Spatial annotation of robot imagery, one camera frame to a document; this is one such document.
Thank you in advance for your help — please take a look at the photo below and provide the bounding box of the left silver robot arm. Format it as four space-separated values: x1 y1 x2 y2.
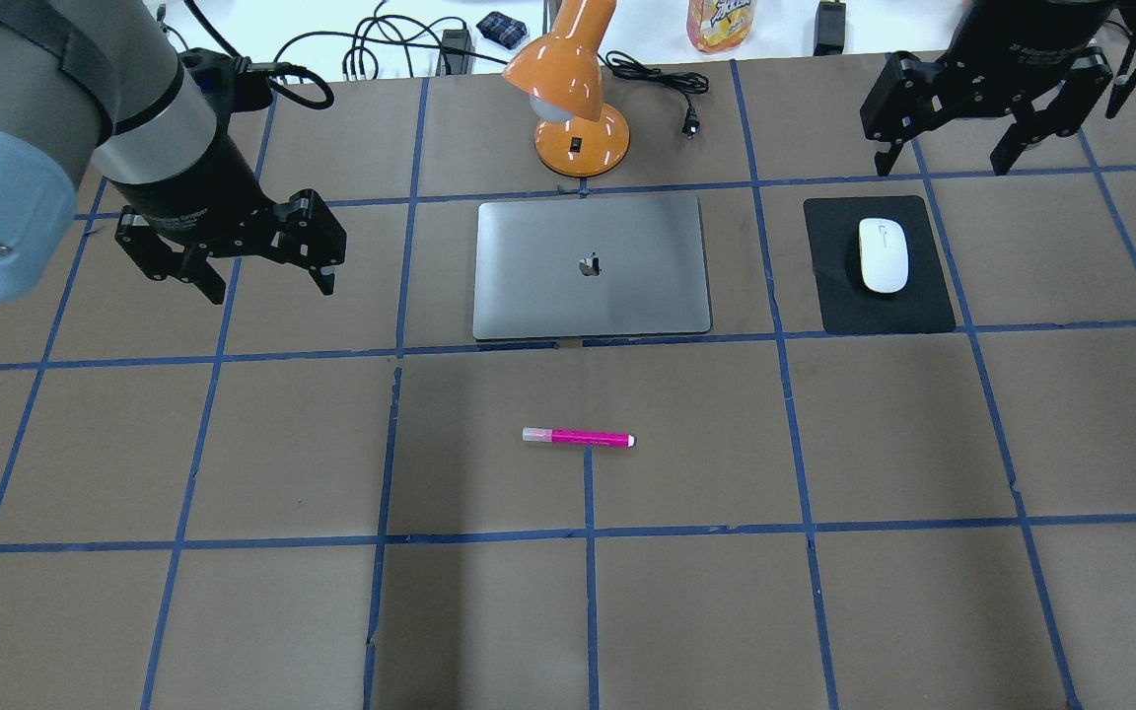
0 1 346 304

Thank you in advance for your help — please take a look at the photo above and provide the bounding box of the silver laptop notebook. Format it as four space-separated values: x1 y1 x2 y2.
470 193 712 341

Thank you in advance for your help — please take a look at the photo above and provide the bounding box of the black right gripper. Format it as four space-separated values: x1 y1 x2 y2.
858 1 1136 178

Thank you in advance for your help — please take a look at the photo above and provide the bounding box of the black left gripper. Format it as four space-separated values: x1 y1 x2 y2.
114 131 346 304

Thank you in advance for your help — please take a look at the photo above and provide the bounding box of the pink highlighter pen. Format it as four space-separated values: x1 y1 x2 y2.
520 427 636 449

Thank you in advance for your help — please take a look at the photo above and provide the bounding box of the dark blue small pouch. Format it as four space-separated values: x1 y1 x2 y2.
476 12 529 50

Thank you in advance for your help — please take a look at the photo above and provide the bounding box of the black power adapter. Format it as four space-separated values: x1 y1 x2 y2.
812 1 847 57

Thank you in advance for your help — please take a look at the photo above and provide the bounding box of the black mousepad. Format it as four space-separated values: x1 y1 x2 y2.
803 197 955 335

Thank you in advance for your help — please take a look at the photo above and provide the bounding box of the orange desk lamp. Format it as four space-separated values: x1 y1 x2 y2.
501 1 630 178

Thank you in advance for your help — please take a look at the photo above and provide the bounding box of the white computer mouse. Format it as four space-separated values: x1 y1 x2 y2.
858 217 909 295

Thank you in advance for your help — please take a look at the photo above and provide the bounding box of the yellow drink bottle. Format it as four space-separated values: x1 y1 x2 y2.
685 0 755 55

